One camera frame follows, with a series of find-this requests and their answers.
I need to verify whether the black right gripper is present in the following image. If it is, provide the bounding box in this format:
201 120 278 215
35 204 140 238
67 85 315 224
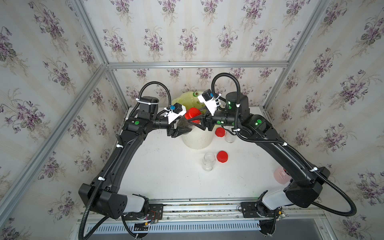
189 104 243 132

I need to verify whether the red-lid tea jar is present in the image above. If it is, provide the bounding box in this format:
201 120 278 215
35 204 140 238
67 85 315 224
225 132 237 144
177 108 202 130
202 153 216 172

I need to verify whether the red jar lid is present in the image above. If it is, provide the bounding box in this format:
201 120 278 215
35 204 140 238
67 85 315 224
215 128 226 138
217 151 229 163

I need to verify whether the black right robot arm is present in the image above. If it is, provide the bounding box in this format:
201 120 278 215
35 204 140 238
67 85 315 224
189 73 357 218

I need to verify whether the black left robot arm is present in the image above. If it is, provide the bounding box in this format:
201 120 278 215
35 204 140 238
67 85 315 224
78 81 191 240

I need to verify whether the white trash bin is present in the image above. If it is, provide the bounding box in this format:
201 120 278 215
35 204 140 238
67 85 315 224
181 127 215 150

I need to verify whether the pink plastic cup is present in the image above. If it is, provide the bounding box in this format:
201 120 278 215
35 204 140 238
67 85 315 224
274 166 292 185

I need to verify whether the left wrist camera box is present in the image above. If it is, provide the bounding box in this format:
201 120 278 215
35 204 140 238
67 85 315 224
165 103 187 125

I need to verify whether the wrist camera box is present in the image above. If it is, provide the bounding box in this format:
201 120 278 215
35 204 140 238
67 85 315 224
165 103 187 125
198 90 221 116

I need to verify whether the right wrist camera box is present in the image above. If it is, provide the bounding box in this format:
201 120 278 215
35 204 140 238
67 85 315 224
198 90 221 116

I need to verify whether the aluminium rail frame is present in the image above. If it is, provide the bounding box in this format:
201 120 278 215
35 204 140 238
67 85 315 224
74 197 326 224

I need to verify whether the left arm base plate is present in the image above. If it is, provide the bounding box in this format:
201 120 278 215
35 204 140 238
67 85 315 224
124 204 164 223

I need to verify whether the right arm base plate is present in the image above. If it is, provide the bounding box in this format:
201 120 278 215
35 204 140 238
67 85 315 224
239 202 282 218

